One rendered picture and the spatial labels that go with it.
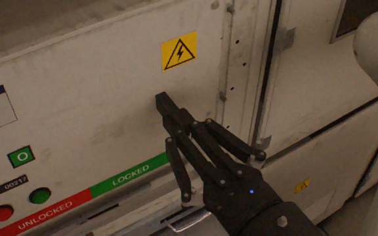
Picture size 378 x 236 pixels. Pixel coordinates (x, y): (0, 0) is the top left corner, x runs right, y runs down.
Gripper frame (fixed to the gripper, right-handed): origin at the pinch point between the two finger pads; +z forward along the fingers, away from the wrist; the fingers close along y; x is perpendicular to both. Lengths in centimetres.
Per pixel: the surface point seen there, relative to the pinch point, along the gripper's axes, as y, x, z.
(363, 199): 102, -123, 5
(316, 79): 39.5, -17.7, 6.3
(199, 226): 5.1, -38.2, -0.6
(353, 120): 63, -45, 6
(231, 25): 16.3, 3.8, 8.7
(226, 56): 16.0, -2.6, 8.8
